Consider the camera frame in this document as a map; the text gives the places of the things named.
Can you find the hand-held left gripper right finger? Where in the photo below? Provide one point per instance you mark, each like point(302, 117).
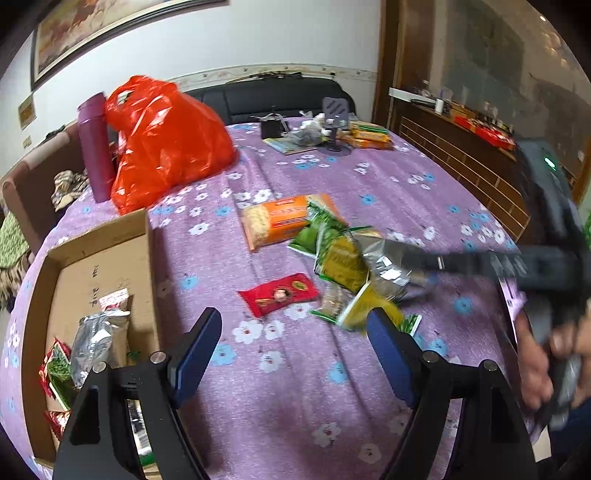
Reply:
point(392, 362)

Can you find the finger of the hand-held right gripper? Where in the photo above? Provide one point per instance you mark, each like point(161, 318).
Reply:
point(466, 265)

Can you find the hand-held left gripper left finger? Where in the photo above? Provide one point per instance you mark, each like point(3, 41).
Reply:
point(194, 357)

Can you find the cardboard box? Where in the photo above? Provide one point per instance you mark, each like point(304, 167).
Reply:
point(92, 277)

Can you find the large orange cracker packet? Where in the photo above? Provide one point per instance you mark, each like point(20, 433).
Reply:
point(286, 219)

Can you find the person's right hand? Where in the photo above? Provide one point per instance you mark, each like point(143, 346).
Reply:
point(533, 369)

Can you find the small green packet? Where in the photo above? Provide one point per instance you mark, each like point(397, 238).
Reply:
point(411, 323)

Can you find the small beige snack packet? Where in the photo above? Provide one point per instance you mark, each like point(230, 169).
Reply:
point(332, 302)

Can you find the floral purple tablecloth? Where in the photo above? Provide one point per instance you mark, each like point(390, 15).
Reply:
point(277, 392)

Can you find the wooden sideboard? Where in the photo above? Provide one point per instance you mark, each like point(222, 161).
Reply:
point(461, 170)

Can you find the red-white small packet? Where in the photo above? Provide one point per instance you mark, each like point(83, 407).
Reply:
point(114, 300)

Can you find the silver foil snack packet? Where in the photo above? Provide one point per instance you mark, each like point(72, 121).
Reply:
point(97, 341)

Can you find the yellow-green patterned snack packet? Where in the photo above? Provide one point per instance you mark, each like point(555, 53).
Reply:
point(341, 263)

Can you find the red flat box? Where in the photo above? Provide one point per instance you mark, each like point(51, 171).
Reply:
point(485, 131)

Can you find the green-red snack packet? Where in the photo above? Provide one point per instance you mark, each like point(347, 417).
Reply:
point(60, 374)

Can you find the red patterned snack packet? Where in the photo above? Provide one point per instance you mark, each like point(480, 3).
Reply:
point(57, 422)

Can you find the green snack packet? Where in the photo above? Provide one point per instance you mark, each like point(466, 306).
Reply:
point(318, 230)

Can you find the slim orange biscuit packet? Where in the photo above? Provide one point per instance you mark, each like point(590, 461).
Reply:
point(369, 142)

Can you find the small white bottle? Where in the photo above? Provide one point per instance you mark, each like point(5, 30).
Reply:
point(439, 106)

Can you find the green-striped biscuit packet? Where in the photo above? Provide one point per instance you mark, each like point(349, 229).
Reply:
point(369, 128)

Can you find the brown patterned blanket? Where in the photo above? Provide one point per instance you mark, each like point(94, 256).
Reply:
point(11, 284)

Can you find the grey phone stand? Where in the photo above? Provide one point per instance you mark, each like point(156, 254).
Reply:
point(336, 110)

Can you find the clear plastic bag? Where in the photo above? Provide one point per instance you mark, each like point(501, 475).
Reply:
point(304, 136)

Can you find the white plastic pieces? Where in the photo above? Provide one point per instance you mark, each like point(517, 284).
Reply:
point(314, 122)

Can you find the beige patterned clothing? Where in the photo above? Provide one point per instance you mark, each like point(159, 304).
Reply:
point(69, 189)

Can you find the red plastic bag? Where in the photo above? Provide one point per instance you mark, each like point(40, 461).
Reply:
point(171, 143)

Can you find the green patterned cloth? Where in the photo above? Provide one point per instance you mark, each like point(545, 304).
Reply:
point(11, 240)

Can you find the thin booklet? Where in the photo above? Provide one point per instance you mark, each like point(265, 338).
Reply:
point(281, 145)

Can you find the purple thermos bottle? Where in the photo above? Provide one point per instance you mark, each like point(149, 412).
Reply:
point(97, 147)

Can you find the small black box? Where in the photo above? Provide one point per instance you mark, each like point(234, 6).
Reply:
point(273, 127)

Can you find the brown armchair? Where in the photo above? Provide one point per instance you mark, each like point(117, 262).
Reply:
point(27, 184)

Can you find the black leather sofa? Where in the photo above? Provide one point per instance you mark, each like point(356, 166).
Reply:
point(258, 101)

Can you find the brown wooden door frame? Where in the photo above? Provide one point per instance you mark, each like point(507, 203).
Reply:
point(392, 55)

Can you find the small wall plaque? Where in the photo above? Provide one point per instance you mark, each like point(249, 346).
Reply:
point(27, 110)

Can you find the framed wall painting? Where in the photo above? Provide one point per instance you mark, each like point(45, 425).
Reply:
point(115, 27)

